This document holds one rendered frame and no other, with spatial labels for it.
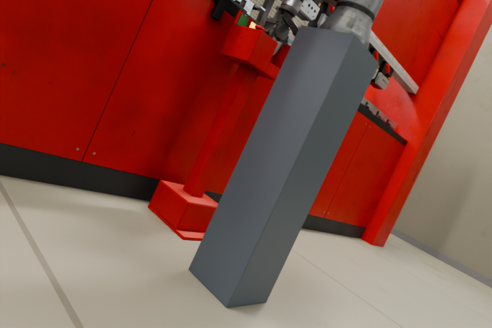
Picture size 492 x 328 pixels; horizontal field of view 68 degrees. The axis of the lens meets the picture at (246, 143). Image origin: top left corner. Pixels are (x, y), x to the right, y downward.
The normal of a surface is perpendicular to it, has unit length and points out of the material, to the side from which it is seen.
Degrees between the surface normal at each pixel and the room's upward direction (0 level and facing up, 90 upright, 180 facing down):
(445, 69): 90
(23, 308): 0
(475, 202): 90
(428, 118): 90
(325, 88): 90
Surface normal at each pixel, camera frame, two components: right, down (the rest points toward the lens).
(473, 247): -0.61, -0.24
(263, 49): 0.67, 0.34
